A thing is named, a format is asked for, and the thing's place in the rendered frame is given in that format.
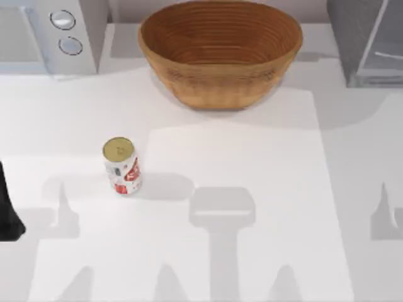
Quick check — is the round grey microwave knob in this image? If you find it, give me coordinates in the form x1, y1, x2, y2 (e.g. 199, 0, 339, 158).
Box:
49, 9, 77, 30
58, 36, 84, 56

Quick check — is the red and white can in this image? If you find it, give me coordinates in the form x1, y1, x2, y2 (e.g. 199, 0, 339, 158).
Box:
102, 137, 144, 197

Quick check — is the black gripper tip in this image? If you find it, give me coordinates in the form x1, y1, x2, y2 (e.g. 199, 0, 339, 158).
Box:
0, 160, 26, 242

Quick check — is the pale microwave oven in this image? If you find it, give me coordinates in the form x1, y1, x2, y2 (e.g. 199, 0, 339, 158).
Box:
0, 0, 113, 76

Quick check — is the brown wicker basket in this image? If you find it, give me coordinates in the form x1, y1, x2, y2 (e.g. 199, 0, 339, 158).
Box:
137, 0, 304, 111

